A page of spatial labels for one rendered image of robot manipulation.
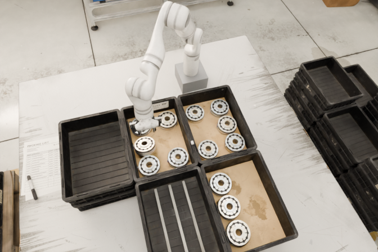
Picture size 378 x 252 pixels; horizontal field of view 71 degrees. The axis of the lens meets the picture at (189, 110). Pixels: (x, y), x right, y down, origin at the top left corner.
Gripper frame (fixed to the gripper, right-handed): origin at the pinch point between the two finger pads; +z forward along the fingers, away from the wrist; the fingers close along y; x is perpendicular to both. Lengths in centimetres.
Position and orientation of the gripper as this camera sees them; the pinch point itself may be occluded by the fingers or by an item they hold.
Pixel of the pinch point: (147, 130)
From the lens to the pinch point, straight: 121.2
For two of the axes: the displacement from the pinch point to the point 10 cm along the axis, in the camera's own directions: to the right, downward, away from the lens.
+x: 2.8, 8.2, -5.1
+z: -0.6, 5.4, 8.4
